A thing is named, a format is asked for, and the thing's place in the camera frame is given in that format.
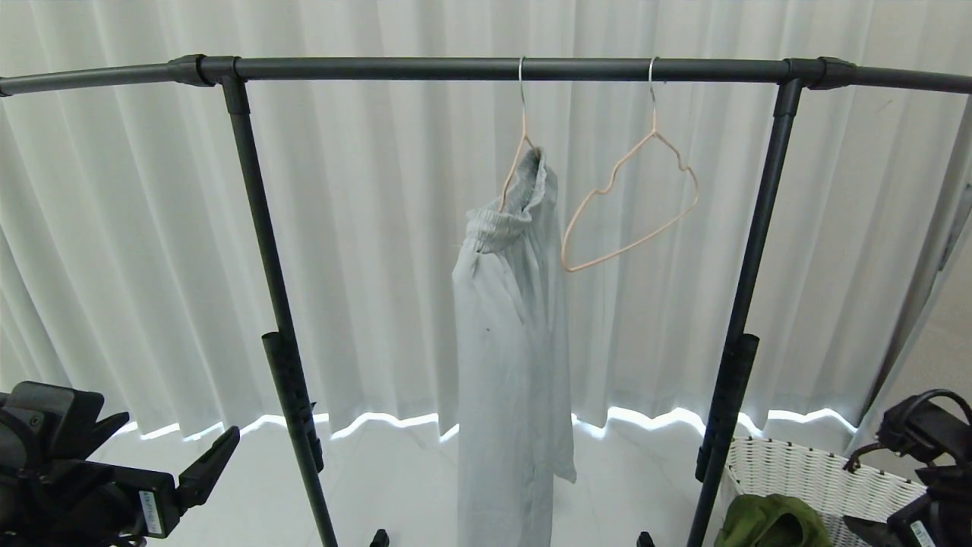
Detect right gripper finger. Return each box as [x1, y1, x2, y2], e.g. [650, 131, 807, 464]
[843, 515, 901, 547]

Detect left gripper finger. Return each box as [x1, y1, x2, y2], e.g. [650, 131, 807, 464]
[176, 425, 241, 511]
[76, 412, 131, 464]

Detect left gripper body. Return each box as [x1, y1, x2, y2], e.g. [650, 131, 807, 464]
[0, 456, 183, 547]

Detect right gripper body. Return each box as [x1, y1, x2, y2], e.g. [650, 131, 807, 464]
[887, 486, 972, 547]

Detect green long-sleeved shirt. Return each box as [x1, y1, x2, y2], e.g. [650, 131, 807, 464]
[714, 494, 832, 547]

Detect pale grey shorts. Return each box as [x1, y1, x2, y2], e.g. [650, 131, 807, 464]
[452, 147, 578, 547]

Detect pink clothes hanger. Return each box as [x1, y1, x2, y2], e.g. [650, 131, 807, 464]
[497, 57, 544, 213]
[560, 57, 699, 273]

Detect white laundry basket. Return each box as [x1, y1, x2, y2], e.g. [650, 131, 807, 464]
[714, 437, 927, 547]

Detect black clothes rack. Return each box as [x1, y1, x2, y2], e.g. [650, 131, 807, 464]
[0, 53, 972, 547]

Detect white curtain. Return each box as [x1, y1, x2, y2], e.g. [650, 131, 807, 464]
[0, 0, 972, 457]

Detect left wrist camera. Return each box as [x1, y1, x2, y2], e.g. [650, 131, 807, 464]
[0, 382, 106, 468]

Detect black cable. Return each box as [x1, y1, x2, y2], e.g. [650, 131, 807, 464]
[888, 389, 972, 438]

